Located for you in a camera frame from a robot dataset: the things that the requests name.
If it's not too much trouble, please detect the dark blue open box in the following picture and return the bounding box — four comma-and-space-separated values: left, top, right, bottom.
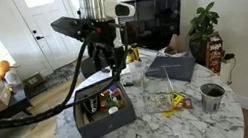
68, 73, 140, 138

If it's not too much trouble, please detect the white round cap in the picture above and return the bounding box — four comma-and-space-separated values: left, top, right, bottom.
107, 105, 120, 115

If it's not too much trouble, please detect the yellow sachet packet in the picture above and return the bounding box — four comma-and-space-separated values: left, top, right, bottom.
159, 90, 188, 118

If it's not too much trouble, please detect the yellow mustard bottle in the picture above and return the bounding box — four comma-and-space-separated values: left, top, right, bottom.
124, 44, 137, 64

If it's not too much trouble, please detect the Jenga game box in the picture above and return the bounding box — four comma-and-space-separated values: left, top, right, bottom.
201, 31, 229, 78

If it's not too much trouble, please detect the black spectacle case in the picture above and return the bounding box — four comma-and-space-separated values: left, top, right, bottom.
81, 94, 103, 116

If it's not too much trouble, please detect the clear plastic container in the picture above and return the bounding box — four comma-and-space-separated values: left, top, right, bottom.
137, 64, 178, 116

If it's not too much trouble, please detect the red sachet packet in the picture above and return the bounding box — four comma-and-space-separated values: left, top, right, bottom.
179, 97, 194, 111

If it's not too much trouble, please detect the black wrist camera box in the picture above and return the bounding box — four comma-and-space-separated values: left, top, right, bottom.
50, 11, 99, 46

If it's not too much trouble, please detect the white panel door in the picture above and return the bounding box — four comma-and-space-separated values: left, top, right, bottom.
10, 0, 91, 78

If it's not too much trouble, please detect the black remote control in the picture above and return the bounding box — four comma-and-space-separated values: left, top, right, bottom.
122, 81, 135, 88

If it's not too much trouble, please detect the black chair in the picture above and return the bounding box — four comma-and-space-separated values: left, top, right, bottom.
79, 52, 113, 80

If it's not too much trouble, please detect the black coffee table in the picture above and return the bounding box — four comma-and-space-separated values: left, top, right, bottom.
0, 84, 34, 122

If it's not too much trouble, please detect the grey paper cup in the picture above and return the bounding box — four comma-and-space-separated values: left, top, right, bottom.
198, 81, 229, 116

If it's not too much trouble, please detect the grey patterned rug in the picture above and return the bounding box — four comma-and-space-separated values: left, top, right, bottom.
41, 60, 84, 90

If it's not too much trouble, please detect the black flat screen television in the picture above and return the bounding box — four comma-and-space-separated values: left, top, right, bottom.
121, 0, 191, 56

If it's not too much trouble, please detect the green glass bottle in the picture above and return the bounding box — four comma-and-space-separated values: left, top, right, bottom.
105, 94, 118, 109

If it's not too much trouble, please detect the black corrugated cable conduit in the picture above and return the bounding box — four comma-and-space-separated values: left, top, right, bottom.
0, 19, 140, 132

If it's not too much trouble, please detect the dark blue box lid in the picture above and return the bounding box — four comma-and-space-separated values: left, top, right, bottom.
141, 49, 200, 89

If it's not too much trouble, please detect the small red capped jar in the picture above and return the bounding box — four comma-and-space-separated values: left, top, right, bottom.
98, 100, 110, 113

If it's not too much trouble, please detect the blue capped item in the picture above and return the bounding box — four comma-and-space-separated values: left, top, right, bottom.
108, 83, 120, 93

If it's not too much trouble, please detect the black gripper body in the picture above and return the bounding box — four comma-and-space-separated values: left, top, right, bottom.
84, 15, 128, 54

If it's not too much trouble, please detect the brown paper bag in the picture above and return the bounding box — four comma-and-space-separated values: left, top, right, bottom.
161, 31, 191, 60

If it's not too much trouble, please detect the clear drinking glass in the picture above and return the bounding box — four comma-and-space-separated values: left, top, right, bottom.
128, 60, 148, 89

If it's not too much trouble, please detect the red capped sauce bottle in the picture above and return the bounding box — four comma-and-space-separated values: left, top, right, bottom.
100, 89, 112, 100

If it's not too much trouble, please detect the small closed cardboard box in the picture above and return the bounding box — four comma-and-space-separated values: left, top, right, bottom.
22, 71, 46, 90

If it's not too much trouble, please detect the dark bottle with yellow label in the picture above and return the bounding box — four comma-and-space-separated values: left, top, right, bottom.
130, 41, 142, 63

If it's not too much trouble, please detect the green potted plant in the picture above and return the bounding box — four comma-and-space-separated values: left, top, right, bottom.
182, 1, 228, 68

